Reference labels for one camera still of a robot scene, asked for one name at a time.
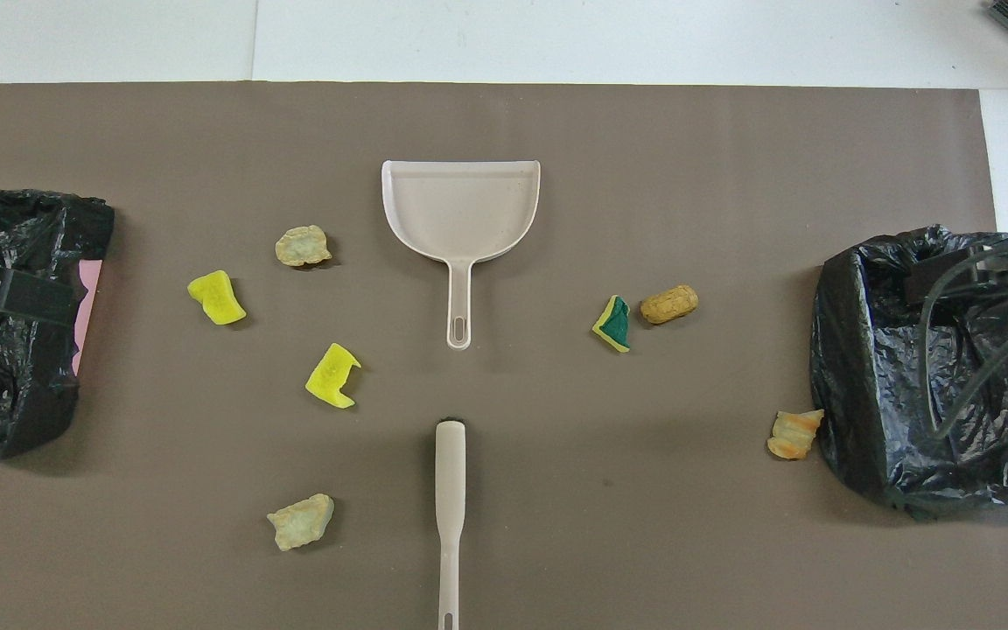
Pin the brown bread-shaped sponge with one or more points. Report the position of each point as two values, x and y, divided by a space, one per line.
668 304

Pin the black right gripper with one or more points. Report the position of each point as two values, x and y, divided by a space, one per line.
1007 278

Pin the beige plastic dustpan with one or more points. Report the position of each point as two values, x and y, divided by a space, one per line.
460 210

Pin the beige brush black bristles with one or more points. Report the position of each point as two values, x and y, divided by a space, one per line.
450 472

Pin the brown paper table mat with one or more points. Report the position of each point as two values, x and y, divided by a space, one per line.
644 175

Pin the green and yellow sponge piece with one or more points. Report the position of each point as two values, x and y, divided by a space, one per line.
616 325

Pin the orange beige striped sponge piece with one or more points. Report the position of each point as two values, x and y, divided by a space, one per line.
793 436

